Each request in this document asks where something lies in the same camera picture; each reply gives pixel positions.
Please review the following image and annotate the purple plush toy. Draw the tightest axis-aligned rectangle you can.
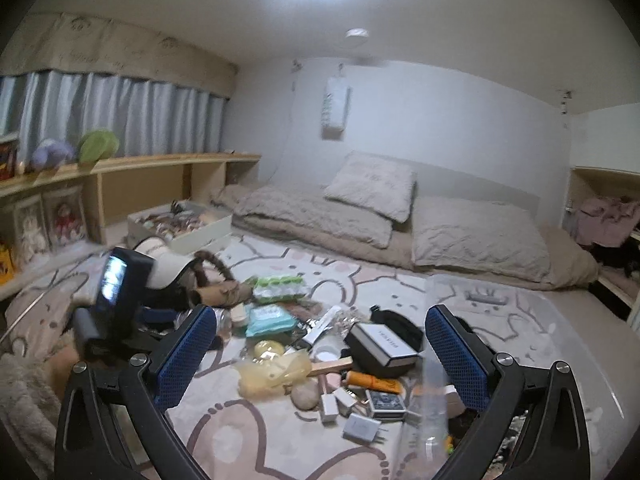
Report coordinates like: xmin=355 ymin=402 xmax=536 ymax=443
xmin=31 ymin=139 xmax=76 ymax=171

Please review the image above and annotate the green dotted packet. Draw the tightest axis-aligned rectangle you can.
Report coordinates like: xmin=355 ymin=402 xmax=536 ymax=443
xmin=251 ymin=274 xmax=310 ymax=303

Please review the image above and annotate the thin metal rod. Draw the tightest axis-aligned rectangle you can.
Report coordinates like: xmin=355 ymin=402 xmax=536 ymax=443
xmin=0 ymin=292 xmax=43 ymax=346

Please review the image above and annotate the clear plastic container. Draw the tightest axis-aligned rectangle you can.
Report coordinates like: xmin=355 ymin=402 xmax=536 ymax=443
xmin=400 ymin=270 xmax=638 ymax=480

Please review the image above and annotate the brown rope-wrapped roll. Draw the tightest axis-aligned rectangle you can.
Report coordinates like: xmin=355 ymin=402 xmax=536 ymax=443
xmin=187 ymin=250 xmax=253 ymax=308

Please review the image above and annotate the grey bed headboard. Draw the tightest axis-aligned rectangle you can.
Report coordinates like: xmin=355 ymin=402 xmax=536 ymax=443
xmin=350 ymin=152 xmax=543 ymax=211

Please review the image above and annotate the yellow plastic bag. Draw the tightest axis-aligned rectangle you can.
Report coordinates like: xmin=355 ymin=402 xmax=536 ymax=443
xmin=235 ymin=350 xmax=313 ymax=401

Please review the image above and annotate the dark patterned card box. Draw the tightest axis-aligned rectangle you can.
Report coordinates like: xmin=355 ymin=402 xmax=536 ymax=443
xmin=366 ymin=389 xmax=408 ymax=420

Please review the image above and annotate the black and white box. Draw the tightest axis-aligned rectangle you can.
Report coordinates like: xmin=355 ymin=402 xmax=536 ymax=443
xmin=344 ymin=321 xmax=421 ymax=380

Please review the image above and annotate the green plush toy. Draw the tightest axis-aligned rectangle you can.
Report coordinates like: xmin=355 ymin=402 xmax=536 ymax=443
xmin=76 ymin=130 xmax=120 ymax=163

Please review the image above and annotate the beige sun visor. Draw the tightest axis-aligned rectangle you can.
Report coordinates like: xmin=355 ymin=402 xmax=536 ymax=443
xmin=131 ymin=237 xmax=201 ymax=291

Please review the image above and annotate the long wooden shelf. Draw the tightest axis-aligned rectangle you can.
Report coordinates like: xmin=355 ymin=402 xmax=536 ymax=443
xmin=0 ymin=152 xmax=262 ymax=301

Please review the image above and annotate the pile of clothes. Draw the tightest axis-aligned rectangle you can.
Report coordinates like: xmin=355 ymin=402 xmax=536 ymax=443
xmin=572 ymin=195 xmax=640 ymax=261

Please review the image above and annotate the teal wet wipes pack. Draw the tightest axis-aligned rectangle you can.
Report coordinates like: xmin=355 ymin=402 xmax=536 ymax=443
xmin=245 ymin=306 xmax=297 ymax=338

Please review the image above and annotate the quilted beige pillow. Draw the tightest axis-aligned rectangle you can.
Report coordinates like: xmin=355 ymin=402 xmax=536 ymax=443
xmin=411 ymin=195 xmax=551 ymax=283

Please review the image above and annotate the clear case with white doll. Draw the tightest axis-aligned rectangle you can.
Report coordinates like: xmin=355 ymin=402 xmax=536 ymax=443
xmin=7 ymin=195 xmax=48 ymax=261

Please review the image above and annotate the fluffy beige pillow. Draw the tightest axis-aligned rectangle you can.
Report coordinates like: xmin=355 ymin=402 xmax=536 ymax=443
xmin=324 ymin=151 xmax=417 ymax=223

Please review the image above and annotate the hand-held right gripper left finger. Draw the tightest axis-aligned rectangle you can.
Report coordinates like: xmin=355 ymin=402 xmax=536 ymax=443
xmin=54 ymin=304 xmax=218 ymax=480

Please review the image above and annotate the white charger plug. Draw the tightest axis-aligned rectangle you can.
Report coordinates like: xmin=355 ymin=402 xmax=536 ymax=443
xmin=342 ymin=412 xmax=388 ymax=446

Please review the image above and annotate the slim wooden block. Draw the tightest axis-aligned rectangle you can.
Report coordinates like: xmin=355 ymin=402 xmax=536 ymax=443
xmin=307 ymin=357 xmax=353 ymax=378

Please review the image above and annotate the pile of hair accessories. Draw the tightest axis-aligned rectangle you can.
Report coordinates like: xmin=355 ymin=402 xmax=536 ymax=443
xmin=140 ymin=201 xmax=221 ymax=236

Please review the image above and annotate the quilted beige duvet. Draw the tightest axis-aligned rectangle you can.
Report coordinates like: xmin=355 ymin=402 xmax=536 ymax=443
xmin=232 ymin=183 xmax=393 ymax=250

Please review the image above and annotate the fluffy beige slipper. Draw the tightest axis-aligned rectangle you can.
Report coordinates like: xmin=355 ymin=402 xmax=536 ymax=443
xmin=0 ymin=345 xmax=81 ymax=466

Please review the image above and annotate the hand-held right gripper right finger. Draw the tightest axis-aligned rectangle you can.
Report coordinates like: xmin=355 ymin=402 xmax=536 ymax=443
xmin=425 ymin=304 xmax=591 ymax=480

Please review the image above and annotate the orange tube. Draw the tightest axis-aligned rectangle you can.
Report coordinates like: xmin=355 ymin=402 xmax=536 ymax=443
xmin=345 ymin=371 xmax=405 ymax=395

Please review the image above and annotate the beige printed curtain valance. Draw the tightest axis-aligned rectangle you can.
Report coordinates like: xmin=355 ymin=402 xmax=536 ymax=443
xmin=0 ymin=12 xmax=240 ymax=98

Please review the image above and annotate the clear case with red doll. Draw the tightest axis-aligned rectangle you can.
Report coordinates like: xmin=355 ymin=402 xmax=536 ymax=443
xmin=42 ymin=185 xmax=88 ymax=248

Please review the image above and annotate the pale blue curtain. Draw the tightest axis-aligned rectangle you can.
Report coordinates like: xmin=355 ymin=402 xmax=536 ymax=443
xmin=0 ymin=71 xmax=228 ymax=161

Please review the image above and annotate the white shoe box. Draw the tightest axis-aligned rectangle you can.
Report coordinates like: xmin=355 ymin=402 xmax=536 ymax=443
xmin=126 ymin=200 xmax=233 ymax=256

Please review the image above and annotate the white closet niche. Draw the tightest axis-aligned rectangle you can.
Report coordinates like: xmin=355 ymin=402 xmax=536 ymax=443
xmin=567 ymin=165 xmax=640 ymax=331

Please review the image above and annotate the yellow box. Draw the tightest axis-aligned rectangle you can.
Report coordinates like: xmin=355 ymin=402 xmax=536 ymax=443
xmin=0 ymin=242 xmax=16 ymax=281

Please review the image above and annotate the bag of fairy lights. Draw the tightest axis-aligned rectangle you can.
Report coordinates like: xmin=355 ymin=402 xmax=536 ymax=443
xmin=330 ymin=307 xmax=371 ymax=333

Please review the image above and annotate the small white box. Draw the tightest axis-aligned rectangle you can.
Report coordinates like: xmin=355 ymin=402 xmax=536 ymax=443
xmin=334 ymin=387 xmax=357 ymax=417

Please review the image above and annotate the smooth beige stone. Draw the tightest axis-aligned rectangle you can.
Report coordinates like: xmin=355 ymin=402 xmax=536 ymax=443
xmin=291 ymin=382 xmax=321 ymax=411

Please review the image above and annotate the white smart watch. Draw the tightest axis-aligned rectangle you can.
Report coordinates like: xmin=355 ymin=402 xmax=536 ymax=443
xmin=300 ymin=305 xmax=346 ymax=346

